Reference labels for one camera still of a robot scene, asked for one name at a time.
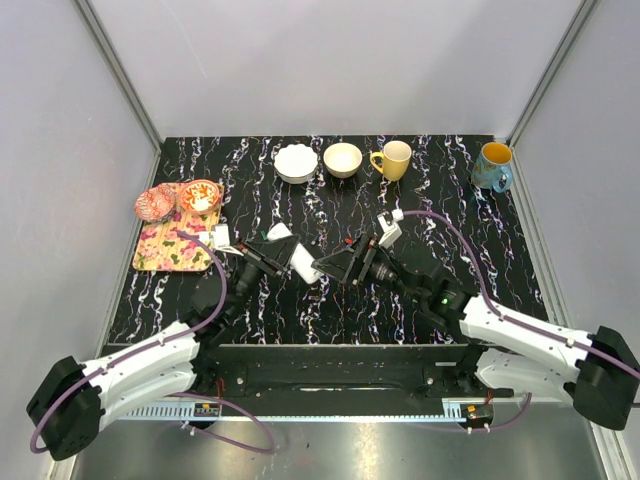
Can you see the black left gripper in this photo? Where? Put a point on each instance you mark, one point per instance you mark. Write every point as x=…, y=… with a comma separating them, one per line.
x=270, y=257

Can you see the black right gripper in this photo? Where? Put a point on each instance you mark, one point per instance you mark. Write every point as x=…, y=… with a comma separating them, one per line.
x=356, y=262

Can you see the white remote control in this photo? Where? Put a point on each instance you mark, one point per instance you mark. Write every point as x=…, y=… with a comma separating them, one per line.
x=301, y=260

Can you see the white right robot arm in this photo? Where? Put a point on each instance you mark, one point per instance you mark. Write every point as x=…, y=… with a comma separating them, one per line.
x=596, y=373

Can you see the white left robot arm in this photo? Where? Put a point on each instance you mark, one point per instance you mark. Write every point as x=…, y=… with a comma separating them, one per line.
x=77, y=400

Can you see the white scalloped bowl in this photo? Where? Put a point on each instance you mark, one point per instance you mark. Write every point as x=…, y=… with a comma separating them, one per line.
x=296, y=164

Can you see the orange floral bowl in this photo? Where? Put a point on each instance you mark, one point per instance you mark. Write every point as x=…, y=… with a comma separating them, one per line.
x=199, y=196

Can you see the cream round bowl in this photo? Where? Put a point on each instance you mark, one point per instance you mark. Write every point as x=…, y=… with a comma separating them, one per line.
x=342, y=160

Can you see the floral rectangular tray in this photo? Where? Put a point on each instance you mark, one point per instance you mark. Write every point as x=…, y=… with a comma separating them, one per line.
x=159, y=247

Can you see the yellow mug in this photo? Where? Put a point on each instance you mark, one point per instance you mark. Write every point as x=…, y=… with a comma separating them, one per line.
x=393, y=160

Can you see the red patterned shallow bowl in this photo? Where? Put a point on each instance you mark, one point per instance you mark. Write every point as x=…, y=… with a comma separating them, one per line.
x=155, y=204

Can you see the left electronics connector box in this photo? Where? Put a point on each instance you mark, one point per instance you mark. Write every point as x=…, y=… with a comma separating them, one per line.
x=206, y=409

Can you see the electronics connector box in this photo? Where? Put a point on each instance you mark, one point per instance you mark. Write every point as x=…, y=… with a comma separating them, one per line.
x=206, y=409
x=477, y=411

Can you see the blue floral mug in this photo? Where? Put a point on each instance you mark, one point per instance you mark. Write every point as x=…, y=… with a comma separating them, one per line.
x=492, y=168

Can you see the right electronics connector box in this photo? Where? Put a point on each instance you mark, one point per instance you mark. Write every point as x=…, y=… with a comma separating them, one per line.
x=477, y=411

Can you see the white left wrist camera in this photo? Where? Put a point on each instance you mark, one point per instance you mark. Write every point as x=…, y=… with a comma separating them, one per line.
x=218, y=239

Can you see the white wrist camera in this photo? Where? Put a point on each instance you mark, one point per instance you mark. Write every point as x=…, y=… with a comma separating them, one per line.
x=391, y=230
x=218, y=239

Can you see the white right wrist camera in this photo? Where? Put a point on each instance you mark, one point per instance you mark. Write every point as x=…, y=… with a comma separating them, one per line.
x=391, y=230

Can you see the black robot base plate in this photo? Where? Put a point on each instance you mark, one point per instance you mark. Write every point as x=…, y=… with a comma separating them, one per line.
x=337, y=373

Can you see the aluminium front rail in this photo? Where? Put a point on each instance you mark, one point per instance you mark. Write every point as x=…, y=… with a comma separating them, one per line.
x=310, y=410

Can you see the left aluminium frame post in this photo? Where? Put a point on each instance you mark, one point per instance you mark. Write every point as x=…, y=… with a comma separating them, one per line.
x=98, y=32

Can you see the aluminium frame post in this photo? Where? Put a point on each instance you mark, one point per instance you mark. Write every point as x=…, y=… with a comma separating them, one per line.
x=579, y=20
x=98, y=32

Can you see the right aluminium frame post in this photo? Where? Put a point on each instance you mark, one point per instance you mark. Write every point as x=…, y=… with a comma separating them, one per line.
x=579, y=20

